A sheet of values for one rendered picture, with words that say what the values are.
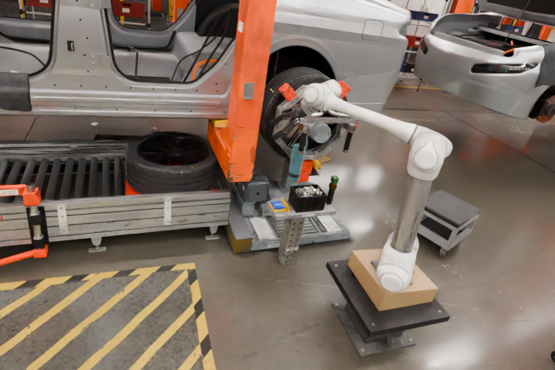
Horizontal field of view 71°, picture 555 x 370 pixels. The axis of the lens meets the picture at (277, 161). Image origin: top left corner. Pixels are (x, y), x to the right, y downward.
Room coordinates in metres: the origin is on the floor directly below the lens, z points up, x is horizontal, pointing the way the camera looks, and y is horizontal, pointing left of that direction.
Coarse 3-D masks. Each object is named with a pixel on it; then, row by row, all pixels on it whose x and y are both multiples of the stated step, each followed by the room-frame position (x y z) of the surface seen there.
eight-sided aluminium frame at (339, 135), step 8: (304, 88) 2.48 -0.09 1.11; (296, 96) 2.45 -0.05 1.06; (280, 104) 2.46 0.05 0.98; (288, 104) 2.43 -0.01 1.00; (280, 112) 2.41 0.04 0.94; (280, 128) 2.43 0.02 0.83; (336, 136) 2.65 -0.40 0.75; (280, 144) 2.43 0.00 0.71; (328, 144) 2.64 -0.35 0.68; (336, 144) 2.62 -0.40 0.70; (288, 152) 2.46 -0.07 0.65; (312, 152) 2.59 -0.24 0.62; (320, 152) 2.58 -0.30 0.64
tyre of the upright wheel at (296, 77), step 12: (288, 72) 2.69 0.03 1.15; (300, 72) 2.66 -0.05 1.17; (312, 72) 2.67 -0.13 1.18; (276, 84) 2.59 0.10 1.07; (300, 84) 2.55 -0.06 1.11; (264, 96) 2.60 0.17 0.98; (276, 96) 2.49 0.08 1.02; (264, 108) 2.52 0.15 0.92; (276, 108) 2.49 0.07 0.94; (264, 120) 2.47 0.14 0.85; (264, 132) 2.48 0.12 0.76; (276, 144) 2.51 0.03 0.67
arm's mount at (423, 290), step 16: (352, 256) 1.78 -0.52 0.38; (368, 256) 1.78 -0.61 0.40; (368, 272) 1.63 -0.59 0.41; (416, 272) 1.72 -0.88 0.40; (368, 288) 1.59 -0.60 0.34; (384, 288) 1.52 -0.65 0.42; (416, 288) 1.58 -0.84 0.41; (432, 288) 1.60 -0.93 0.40; (384, 304) 1.49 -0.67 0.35; (400, 304) 1.53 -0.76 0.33; (416, 304) 1.57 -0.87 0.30
